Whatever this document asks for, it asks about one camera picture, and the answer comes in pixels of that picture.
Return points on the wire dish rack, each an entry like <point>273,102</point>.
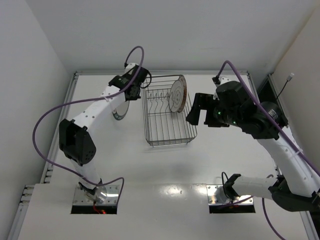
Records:
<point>161,126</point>

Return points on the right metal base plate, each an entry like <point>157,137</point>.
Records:
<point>216,197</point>

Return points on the metal base plate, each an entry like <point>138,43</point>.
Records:
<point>216,197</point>
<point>107,193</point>

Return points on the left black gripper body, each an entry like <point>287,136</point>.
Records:
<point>135,92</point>

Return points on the orange sunburst plate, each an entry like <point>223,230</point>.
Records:
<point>184,93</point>

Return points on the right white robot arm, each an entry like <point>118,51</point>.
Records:
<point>297,188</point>

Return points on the green rimmed lettered plate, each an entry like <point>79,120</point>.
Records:
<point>120,111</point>

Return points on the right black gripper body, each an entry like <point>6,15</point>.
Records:
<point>208,110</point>

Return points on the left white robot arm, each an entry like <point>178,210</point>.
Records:
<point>76,135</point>

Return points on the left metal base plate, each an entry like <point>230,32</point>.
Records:
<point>107,193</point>

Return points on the white plate dark rim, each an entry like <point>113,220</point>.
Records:
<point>176,96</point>

